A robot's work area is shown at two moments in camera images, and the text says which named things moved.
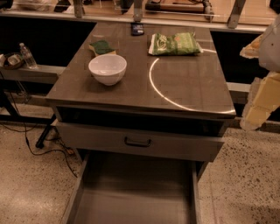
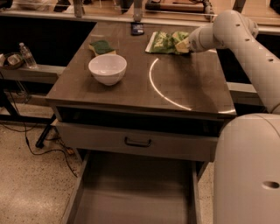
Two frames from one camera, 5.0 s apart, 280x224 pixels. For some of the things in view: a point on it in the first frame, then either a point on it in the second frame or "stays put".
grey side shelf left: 41,74 stays put
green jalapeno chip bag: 174,44 stays put
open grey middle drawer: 128,188 stays put
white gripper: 270,52 -> 196,42
